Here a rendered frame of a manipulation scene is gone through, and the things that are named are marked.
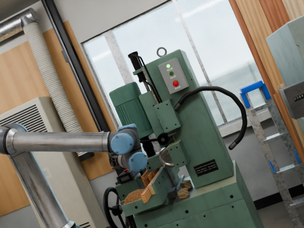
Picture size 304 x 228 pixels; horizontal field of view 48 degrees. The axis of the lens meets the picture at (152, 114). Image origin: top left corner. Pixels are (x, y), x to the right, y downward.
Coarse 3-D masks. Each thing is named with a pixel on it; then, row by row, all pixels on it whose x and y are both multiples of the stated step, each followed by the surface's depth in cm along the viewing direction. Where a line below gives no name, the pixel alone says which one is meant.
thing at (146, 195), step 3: (153, 177) 188; (147, 186) 173; (147, 189) 167; (144, 192) 164; (147, 192) 166; (150, 192) 169; (141, 195) 161; (144, 195) 161; (147, 195) 164; (150, 195) 167; (144, 198) 161; (147, 198) 163; (144, 201) 161; (147, 201) 161
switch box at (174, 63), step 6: (174, 60) 172; (162, 66) 174; (174, 66) 172; (180, 66) 176; (162, 72) 174; (168, 72) 173; (174, 72) 173; (180, 72) 172; (168, 78) 174; (174, 78) 173; (180, 78) 172; (168, 84) 174; (180, 84) 173; (186, 84) 172; (174, 90) 174
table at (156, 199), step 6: (174, 168) 215; (174, 174) 210; (168, 180) 193; (174, 180) 204; (144, 186) 195; (162, 186) 179; (168, 186) 189; (162, 192) 175; (150, 198) 170; (156, 198) 169; (162, 198) 172; (126, 204) 173; (132, 204) 172; (138, 204) 171; (144, 204) 171; (150, 204) 170; (156, 204) 169; (126, 210) 173; (132, 210) 173; (138, 210) 172; (126, 216) 174
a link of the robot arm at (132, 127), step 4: (132, 124) 157; (120, 128) 156; (124, 128) 155; (128, 128) 155; (132, 128) 156; (136, 128) 159; (136, 132) 158; (136, 136) 154; (136, 140) 153; (136, 144) 157; (140, 144) 160; (136, 148) 157; (140, 148) 159
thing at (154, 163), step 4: (152, 156) 199; (156, 156) 194; (148, 160) 195; (152, 160) 195; (156, 160) 194; (148, 164) 196; (152, 164) 195; (156, 164) 195; (160, 164) 194; (148, 168) 196; (152, 168) 196; (156, 168) 195
